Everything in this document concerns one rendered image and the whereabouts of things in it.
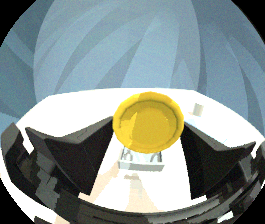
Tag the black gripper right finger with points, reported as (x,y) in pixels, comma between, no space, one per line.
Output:
(207,159)

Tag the yellow round plate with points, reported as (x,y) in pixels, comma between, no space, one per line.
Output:
(148,123)

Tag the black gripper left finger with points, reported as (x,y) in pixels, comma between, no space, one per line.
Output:
(79,154)

